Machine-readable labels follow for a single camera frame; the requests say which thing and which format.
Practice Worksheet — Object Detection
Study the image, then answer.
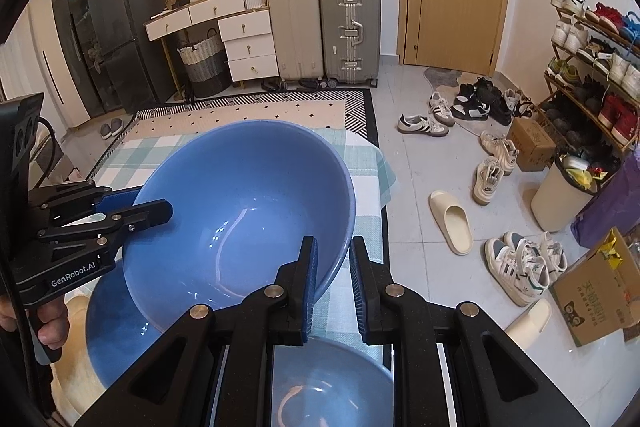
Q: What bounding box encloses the printed cardboard box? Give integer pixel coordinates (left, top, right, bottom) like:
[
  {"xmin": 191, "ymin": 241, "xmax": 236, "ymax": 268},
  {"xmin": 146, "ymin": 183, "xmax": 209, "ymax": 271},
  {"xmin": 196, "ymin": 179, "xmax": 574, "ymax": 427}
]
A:
[{"xmin": 552, "ymin": 227, "xmax": 640, "ymax": 348}]

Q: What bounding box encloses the wooden shoe rack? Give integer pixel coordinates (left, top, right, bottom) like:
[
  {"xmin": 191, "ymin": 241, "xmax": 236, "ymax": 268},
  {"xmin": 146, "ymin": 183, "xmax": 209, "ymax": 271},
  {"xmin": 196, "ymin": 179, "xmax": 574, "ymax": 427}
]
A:
[{"xmin": 542, "ymin": 0, "xmax": 640, "ymax": 158}]

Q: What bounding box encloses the purple bag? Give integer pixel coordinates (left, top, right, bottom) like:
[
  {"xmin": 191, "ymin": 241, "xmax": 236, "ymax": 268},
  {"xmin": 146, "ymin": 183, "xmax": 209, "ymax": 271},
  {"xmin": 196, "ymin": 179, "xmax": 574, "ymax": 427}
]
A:
[{"xmin": 572, "ymin": 147, "xmax": 640, "ymax": 253}]

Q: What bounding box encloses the group of scattered sneakers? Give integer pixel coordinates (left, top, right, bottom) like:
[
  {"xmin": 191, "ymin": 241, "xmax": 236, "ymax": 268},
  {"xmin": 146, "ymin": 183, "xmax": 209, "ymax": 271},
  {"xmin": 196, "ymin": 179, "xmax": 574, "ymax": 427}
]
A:
[{"xmin": 397, "ymin": 77, "xmax": 568, "ymax": 308}]

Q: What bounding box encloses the cream slide slipper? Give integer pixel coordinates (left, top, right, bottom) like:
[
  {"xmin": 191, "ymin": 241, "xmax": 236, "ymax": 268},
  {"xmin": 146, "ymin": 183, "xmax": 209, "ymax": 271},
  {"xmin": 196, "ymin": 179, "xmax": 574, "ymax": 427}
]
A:
[
  {"xmin": 505, "ymin": 299, "xmax": 553, "ymax": 351},
  {"xmin": 429, "ymin": 191, "xmax": 474, "ymax": 255}
]

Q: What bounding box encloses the white wardrobe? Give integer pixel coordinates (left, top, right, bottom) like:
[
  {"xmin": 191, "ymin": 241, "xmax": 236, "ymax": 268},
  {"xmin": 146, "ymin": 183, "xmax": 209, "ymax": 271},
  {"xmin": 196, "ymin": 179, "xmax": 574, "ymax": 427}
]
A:
[{"xmin": 0, "ymin": 2, "xmax": 76, "ymax": 132}]

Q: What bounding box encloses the grey refrigerator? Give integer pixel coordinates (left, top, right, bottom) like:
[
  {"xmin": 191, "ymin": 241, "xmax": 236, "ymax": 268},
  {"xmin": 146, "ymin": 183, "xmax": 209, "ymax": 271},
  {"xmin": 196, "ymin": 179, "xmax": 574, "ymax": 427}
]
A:
[{"xmin": 82, "ymin": 0, "xmax": 173, "ymax": 115}]

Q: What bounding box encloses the white dressing table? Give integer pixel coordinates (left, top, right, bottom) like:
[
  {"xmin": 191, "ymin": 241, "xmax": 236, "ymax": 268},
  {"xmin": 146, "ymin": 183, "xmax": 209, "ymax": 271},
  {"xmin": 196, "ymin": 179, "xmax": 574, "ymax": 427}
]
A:
[{"xmin": 144, "ymin": 0, "xmax": 280, "ymax": 100}]

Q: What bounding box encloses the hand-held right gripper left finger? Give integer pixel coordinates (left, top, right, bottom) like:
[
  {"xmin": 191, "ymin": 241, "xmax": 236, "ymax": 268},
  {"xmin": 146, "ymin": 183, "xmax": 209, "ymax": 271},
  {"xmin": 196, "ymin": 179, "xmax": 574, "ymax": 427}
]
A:
[{"xmin": 74, "ymin": 235, "xmax": 319, "ymax": 427}]

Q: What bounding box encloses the silver suitcase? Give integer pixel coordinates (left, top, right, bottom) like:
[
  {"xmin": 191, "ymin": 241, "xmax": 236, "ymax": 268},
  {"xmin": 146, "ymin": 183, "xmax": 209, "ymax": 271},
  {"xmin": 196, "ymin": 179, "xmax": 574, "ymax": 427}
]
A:
[{"xmin": 320, "ymin": 0, "xmax": 383, "ymax": 88}]

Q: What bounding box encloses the woven laundry basket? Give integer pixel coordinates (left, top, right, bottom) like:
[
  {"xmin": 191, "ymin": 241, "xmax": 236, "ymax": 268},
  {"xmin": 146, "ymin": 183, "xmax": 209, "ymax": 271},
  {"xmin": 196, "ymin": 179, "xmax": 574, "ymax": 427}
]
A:
[{"xmin": 177, "ymin": 29, "xmax": 232, "ymax": 98}]

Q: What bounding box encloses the grey door mat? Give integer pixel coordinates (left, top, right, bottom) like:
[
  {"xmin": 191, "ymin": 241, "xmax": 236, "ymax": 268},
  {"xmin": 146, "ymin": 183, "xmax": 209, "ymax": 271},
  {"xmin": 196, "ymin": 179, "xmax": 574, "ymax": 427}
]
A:
[{"xmin": 425, "ymin": 66, "xmax": 466, "ymax": 94}]

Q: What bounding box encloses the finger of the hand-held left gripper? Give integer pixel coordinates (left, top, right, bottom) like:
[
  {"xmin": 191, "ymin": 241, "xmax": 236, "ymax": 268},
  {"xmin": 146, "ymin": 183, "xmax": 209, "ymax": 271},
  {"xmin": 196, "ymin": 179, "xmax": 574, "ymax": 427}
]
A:
[
  {"xmin": 27, "ymin": 179, "xmax": 143, "ymax": 228},
  {"xmin": 36, "ymin": 199, "xmax": 174, "ymax": 258}
]

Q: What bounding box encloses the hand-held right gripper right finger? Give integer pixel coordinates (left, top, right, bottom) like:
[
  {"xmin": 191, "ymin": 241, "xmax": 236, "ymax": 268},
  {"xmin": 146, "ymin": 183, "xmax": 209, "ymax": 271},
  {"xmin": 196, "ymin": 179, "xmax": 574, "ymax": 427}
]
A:
[{"xmin": 349, "ymin": 235, "xmax": 573, "ymax": 427}]

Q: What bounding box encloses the beige suitcase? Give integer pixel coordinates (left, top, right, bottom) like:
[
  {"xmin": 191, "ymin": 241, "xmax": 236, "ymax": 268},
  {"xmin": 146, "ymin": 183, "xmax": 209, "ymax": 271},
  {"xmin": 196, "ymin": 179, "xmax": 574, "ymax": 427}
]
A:
[{"xmin": 265, "ymin": 0, "xmax": 325, "ymax": 88}]

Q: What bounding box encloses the beige trash bin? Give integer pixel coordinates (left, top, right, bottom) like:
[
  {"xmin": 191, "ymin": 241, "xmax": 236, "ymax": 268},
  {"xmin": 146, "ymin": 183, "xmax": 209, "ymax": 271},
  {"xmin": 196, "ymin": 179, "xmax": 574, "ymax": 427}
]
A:
[{"xmin": 531, "ymin": 154, "xmax": 601, "ymax": 233}]

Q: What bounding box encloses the light blue ceramic bowl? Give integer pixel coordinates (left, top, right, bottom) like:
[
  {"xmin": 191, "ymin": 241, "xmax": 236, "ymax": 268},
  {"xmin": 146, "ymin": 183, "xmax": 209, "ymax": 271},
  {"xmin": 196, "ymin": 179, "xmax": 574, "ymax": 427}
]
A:
[{"xmin": 270, "ymin": 336, "xmax": 396, "ymax": 427}]

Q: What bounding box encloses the dark glass cabinet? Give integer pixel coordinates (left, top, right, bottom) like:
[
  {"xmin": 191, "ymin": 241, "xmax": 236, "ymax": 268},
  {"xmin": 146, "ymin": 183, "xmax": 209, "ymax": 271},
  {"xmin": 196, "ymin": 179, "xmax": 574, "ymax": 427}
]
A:
[{"xmin": 47, "ymin": 0, "xmax": 108, "ymax": 118}]

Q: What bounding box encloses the group of stored shoes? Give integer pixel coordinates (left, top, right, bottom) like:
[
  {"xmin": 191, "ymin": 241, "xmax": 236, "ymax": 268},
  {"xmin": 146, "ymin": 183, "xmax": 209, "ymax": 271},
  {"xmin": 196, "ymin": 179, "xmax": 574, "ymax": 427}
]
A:
[{"xmin": 545, "ymin": 0, "xmax": 640, "ymax": 148}]

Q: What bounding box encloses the yellow snack packet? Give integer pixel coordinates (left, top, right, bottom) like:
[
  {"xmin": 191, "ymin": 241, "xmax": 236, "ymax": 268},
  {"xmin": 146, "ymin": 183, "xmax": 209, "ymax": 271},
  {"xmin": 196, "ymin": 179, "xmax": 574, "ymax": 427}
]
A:
[{"xmin": 597, "ymin": 234, "xmax": 626, "ymax": 273}]

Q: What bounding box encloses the person's left hand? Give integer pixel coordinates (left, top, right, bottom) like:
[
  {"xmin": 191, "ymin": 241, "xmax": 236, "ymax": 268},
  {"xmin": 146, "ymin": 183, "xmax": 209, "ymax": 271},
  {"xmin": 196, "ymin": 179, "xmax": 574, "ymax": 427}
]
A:
[{"xmin": 0, "ymin": 298, "xmax": 69, "ymax": 349}]

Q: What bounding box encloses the plain cardboard box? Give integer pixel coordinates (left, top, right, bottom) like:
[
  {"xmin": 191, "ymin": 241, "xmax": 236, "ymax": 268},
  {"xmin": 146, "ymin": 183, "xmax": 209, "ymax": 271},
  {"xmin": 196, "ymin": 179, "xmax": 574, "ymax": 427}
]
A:
[{"xmin": 507, "ymin": 119, "xmax": 558, "ymax": 172}]

